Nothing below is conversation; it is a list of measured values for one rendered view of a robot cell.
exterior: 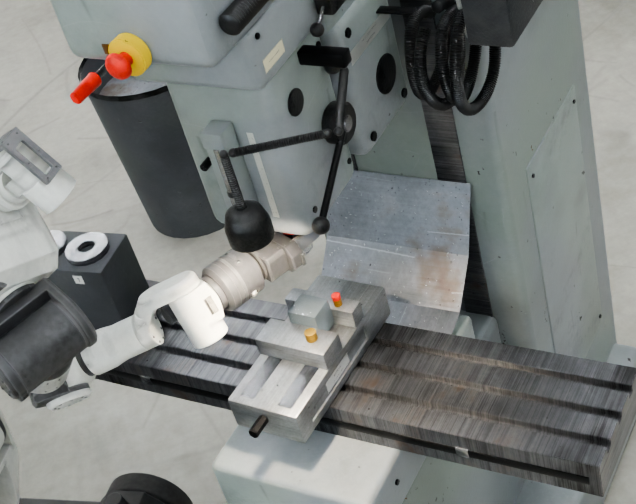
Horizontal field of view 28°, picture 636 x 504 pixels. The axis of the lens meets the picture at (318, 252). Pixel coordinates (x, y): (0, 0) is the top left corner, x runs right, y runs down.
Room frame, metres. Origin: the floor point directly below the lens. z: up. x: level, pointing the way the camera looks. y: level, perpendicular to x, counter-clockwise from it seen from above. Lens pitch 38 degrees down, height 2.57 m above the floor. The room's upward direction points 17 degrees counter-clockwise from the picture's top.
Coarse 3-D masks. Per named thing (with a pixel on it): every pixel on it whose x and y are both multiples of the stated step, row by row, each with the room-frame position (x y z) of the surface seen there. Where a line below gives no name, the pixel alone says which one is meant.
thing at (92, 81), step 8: (104, 64) 1.66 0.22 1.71; (96, 72) 1.64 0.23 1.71; (104, 72) 1.65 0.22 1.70; (88, 80) 1.62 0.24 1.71; (96, 80) 1.62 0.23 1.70; (80, 88) 1.60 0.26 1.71; (88, 88) 1.61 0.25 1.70; (96, 88) 1.62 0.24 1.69; (72, 96) 1.60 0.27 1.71; (80, 96) 1.59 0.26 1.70
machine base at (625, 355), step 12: (612, 348) 2.25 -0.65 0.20; (624, 348) 2.23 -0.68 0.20; (612, 360) 2.21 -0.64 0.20; (624, 360) 2.20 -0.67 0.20; (624, 444) 2.07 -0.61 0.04; (528, 480) 1.92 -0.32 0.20; (528, 492) 1.88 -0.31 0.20; (540, 492) 1.87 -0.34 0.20; (552, 492) 1.86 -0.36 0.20; (564, 492) 1.85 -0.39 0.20; (576, 492) 1.85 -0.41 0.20
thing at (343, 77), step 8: (344, 72) 1.64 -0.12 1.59; (344, 80) 1.62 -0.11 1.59; (344, 88) 1.60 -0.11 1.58; (344, 96) 1.58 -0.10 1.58; (336, 104) 1.56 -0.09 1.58; (344, 104) 1.56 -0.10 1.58; (336, 112) 1.54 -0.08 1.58; (344, 112) 1.54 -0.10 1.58; (336, 120) 1.52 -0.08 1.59; (336, 128) 1.50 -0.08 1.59
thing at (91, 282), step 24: (72, 240) 2.09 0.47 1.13; (96, 240) 2.06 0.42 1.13; (120, 240) 2.06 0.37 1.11; (72, 264) 2.02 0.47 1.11; (96, 264) 2.00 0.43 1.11; (120, 264) 2.03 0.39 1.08; (72, 288) 2.01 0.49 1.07; (96, 288) 1.98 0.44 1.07; (120, 288) 2.00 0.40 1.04; (144, 288) 2.06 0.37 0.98; (96, 312) 2.00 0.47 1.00; (120, 312) 1.98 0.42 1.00
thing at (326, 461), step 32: (224, 448) 1.68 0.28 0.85; (256, 448) 1.66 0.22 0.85; (288, 448) 1.63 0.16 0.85; (320, 448) 1.61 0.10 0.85; (352, 448) 1.58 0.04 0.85; (384, 448) 1.56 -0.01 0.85; (224, 480) 1.63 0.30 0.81; (256, 480) 1.59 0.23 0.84; (288, 480) 1.55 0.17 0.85; (320, 480) 1.53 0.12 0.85; (352, 480) 1.51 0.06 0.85; (384, 480) 1.50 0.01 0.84
